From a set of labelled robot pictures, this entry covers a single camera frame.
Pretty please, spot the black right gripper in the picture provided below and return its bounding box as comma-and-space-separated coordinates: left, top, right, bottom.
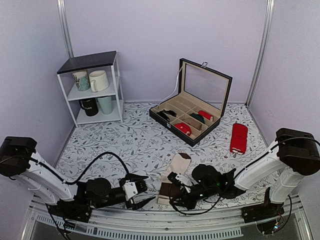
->
171, 185, 219, 212

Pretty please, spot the cream and brown striped sock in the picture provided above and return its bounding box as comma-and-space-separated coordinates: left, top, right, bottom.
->
157, 153, 191, 205

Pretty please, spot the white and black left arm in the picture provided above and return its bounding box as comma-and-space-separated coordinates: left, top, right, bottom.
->
0, 136, 154, 217

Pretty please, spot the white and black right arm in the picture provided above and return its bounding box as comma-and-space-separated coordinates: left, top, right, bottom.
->
168, 128, 320, 218

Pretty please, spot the floral patterned table mat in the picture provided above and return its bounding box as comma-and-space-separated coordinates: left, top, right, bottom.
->
56, 103, 266, 211

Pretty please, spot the red rolled sock front compartment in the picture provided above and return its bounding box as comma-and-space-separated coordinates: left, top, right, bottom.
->
174, 122, 192, 137

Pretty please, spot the red rolled sock compartment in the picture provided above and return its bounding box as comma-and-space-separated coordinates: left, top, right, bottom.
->
174, 122, 192, 137
198, 110, 214, 122

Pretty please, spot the red folded sock on table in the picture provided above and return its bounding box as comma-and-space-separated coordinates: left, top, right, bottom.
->
230, 123, 248, 155

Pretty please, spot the beige rolled sock in box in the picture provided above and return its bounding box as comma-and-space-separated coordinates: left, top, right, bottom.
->
184, 117, 202, 131

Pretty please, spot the black sock in box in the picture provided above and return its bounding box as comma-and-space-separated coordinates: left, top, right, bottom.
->
157, 109, 177, 122

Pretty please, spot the dark green sock in box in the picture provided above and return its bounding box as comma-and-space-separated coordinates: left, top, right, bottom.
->
190, 113, 205, 124

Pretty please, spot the red rolled sock rear compartment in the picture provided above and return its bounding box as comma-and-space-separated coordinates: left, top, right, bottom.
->
198, 110, 214, 122

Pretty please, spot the pale green tumbler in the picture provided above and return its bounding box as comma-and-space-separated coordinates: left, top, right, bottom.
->
97, 96, 113, 115

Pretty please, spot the black ceramic mug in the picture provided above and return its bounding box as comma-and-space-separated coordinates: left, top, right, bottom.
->
78, 98, 99, 117

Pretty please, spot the black compartment storage box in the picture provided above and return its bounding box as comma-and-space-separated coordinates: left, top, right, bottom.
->
149, 58, 233, 147

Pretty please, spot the white shelf with black top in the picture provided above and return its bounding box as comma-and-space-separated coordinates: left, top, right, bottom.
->
57, 50, 124, 127

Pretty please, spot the white ceramic mug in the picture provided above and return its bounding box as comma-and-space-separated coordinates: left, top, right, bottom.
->
89, 70, 110, 93

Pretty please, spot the patterned teal ceramic cup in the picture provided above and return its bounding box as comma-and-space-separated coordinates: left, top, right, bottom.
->
72, 70, 91, 92

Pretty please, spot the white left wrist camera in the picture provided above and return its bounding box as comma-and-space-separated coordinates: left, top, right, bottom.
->
122, 180, 148, 201

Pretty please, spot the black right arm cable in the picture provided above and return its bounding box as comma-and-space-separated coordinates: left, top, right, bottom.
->
169, 136, 320, 216

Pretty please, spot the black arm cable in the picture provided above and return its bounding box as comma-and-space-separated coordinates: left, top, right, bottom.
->
28, 151, 131, 186
169, 136, 320, 216

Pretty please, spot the aluminium table edge rail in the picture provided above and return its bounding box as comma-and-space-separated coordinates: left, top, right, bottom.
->
21, 194, 315, 240

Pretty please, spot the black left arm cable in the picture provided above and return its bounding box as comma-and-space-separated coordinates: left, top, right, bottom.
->
28, 151, 131, 186

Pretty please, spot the left aluminium corner post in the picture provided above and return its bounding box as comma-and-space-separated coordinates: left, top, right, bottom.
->
56, 0, 74, 58

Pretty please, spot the aluminium corner post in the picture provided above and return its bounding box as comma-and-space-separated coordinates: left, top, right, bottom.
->
56, 0, 74, 58
245, 0, 275, 108

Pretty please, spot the right aluminium corner post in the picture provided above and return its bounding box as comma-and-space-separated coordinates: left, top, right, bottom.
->
245, 0, 275, 108

